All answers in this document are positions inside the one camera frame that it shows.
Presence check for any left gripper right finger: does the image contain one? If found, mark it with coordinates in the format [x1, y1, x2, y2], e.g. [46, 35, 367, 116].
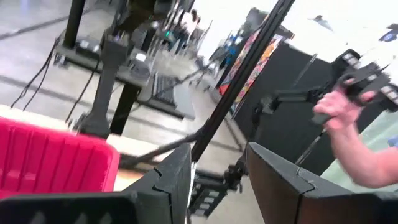
[247, 141, 398, 224]

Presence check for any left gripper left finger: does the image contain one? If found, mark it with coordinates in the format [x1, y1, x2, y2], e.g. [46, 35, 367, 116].
[0, 143, 192, 224]

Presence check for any person's forearm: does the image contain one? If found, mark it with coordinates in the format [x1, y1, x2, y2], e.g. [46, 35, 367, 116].
[323, 123, 398, 190]

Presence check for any red plastic bin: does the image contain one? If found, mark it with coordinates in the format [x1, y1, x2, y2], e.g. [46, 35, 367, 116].
[0, 116, 121, 200]

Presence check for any black desk leg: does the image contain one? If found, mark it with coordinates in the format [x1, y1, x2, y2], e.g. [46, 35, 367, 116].
[109, 82, 142, 136]

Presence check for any person's hand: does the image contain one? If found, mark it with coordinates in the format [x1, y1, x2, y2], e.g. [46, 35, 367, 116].
[312, 78, 377, 131]

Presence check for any black keyboard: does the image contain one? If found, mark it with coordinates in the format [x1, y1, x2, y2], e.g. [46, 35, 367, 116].
[151, 72, 180, 106]

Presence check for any person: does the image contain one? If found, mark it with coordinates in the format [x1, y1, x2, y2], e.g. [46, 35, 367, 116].
[320, 110, 398, 194]
[178, 8, 201, 55]

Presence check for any black partition panel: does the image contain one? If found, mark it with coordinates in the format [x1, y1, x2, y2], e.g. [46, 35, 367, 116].
[231, 40, 398, 177]

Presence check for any colourful poster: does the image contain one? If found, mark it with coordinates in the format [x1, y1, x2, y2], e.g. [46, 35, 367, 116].
[217, 29, 285, 114]

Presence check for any black sleeved cable bundle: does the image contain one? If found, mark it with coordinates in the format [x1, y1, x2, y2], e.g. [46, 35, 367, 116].
[119, 126, 208, 170]

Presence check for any black leader arm handle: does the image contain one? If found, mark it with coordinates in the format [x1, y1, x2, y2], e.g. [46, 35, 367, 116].
[257, 48, 398, 125]
[188, 161, 248, 218]

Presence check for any black upright frame beam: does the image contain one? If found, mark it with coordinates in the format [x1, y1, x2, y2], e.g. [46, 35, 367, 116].
[190, 0, 297, 163]

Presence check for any black stand post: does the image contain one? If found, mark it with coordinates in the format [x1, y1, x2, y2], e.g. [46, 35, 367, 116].
[63, 0, 87, 50]

